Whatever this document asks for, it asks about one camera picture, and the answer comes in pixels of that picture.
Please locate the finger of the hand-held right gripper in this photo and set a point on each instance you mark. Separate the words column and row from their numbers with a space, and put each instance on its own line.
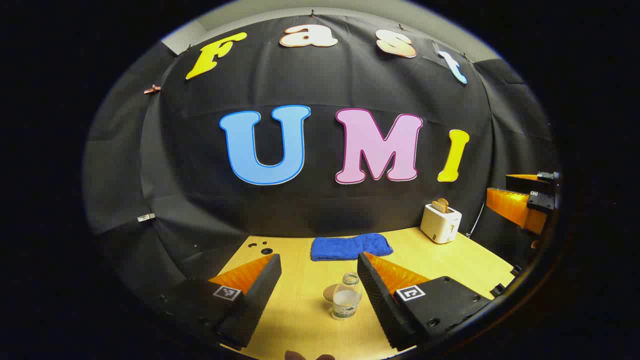
column 525, row 184
column 510, row 205

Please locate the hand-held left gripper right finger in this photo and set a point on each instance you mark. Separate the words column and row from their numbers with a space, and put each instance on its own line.
column 382, row 305

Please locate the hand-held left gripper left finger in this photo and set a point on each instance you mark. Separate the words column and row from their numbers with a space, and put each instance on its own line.
column 255, row 300

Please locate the clear plastic water bottle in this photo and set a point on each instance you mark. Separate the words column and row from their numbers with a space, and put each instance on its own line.
column 346, row 300

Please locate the round brown coaster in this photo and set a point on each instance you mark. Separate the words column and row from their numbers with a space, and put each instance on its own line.
column 329, row 293

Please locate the small black table clamp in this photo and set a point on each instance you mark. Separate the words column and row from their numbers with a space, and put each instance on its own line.
column 497, row 289
column 516, row 270

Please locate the toast slice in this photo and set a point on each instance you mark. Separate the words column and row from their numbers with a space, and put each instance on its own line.
column 444, row 204
column 436, row 206

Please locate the blue folded towel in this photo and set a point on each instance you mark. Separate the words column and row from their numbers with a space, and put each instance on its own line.
column 350, row 247

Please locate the white toaster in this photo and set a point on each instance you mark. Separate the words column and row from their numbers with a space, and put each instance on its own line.
column 439, row 227

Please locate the black backdrop cloth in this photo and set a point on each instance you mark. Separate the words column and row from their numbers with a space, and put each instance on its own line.
column 320, row 210

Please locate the white backdrop clip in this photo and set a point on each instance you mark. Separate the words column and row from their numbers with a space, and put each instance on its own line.
column 146, row 217

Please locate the copper backdrop clip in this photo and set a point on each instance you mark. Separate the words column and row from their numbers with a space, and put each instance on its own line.
column 152, row 89

